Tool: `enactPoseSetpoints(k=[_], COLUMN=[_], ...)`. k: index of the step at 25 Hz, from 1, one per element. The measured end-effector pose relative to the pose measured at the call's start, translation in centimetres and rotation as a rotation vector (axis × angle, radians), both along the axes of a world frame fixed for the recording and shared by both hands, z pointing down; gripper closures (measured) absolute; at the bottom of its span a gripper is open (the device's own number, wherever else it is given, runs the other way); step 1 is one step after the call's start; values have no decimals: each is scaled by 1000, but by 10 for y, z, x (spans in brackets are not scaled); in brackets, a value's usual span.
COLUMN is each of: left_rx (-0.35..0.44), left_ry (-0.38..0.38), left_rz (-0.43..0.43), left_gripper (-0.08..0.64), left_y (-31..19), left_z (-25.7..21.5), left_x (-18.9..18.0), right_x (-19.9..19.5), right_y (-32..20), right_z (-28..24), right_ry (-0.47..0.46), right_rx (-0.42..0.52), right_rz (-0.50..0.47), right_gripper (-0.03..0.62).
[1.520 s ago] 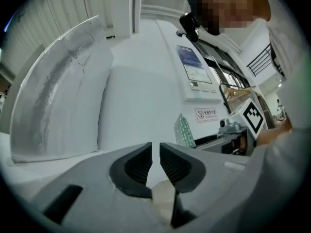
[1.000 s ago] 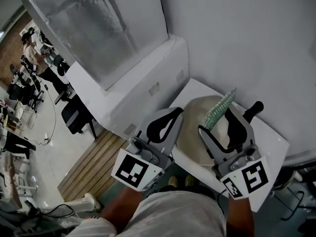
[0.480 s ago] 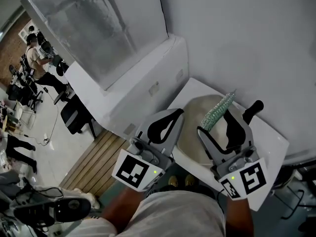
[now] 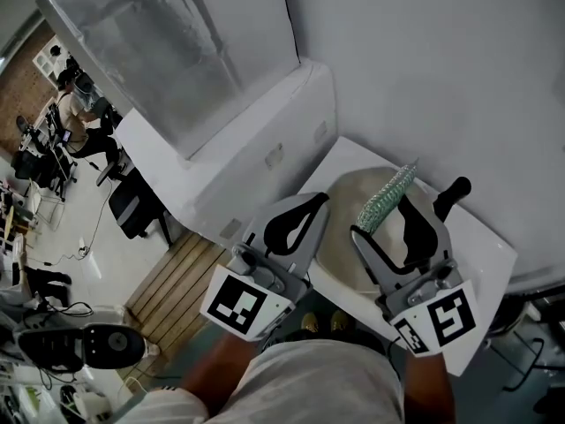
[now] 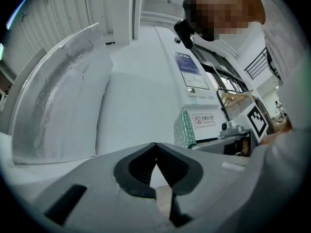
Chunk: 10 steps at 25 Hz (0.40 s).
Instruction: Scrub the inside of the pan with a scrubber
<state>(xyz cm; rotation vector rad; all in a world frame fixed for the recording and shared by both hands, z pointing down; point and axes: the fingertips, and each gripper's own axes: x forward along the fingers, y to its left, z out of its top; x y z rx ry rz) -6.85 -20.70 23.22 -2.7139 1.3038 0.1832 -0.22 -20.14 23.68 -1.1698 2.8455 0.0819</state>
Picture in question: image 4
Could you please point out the person's yellow right shoe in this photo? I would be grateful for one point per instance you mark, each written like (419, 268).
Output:
(340, 320)

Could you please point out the grey wall socket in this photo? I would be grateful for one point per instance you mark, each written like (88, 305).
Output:
(274, 155)
(320, 131)
(230, 229)

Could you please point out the person's left forearm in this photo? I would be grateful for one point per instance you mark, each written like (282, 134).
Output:
(220, 362)

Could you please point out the person's yellow left shoe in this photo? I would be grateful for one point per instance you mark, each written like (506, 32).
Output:
(311, 321)

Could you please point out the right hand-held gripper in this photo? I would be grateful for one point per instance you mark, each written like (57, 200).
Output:
(446, 320)

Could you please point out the person's grey shirt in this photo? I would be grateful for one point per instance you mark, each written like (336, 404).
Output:
(318, 382)

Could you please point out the black office chair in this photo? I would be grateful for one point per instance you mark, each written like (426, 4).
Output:
(33, 168)
(132, 206)

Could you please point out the black device with round dial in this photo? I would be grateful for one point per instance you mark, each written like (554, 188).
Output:
(84, 347)

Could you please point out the green mesh scrubber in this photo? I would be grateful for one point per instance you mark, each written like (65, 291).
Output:
(385, 196)

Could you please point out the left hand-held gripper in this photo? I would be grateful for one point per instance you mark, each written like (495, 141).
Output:
(238, 300)

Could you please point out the wooden slatted floor panel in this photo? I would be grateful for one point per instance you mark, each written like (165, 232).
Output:
(176, 289)

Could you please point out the black metal stool frame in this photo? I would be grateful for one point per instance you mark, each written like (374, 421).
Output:
(525, 347)

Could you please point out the white wall shelf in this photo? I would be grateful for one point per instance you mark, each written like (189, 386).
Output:
(50, 58)

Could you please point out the person's right forearm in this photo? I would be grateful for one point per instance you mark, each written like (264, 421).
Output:
(430, 387)

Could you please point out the person's yellow shoe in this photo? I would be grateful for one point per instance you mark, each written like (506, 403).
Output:
(340, 320)
(311, 321)

